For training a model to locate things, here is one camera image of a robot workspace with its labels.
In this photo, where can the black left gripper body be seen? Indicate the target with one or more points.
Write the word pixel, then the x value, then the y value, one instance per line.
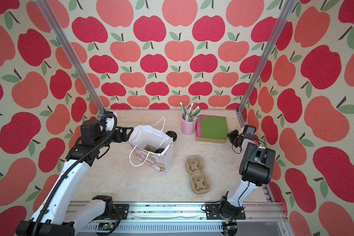
pixel 121 134

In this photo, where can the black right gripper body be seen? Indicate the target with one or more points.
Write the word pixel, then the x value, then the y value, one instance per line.
pixel 234 138

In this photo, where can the green napkin stack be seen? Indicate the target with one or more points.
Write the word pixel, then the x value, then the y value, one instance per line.
pixel 224 128

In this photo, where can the cartoon animal gift bag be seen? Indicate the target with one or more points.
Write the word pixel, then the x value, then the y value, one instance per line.
pixel 155 136

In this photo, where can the black cup lid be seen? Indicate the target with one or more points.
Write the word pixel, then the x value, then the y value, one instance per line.
pixel 172 134
pixel 159 150

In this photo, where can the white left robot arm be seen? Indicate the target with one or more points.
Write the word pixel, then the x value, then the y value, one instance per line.
pixel 49 219

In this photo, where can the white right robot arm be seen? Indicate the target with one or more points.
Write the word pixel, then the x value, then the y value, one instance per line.
pixel 256 169

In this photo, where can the pink utensil holder cup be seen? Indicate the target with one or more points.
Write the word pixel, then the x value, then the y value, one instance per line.
pixel 187 127

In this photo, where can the cutlery in pink holder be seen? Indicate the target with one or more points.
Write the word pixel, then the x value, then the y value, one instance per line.
pixel 191 113

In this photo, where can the cardboard two-cup carrier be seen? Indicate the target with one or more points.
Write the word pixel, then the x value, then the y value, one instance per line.
pixel 199 181

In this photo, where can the right aluminium frame post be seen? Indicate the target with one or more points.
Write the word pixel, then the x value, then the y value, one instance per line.
pixel 270 45

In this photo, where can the aluminium frame post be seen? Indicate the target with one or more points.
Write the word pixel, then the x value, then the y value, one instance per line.
pixel 270 45
pixel 57 29

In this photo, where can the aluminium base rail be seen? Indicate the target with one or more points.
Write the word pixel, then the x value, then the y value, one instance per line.
pixel 192 219

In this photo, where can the left aluminium frame post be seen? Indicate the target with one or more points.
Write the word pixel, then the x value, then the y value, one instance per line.
pixel 57 29

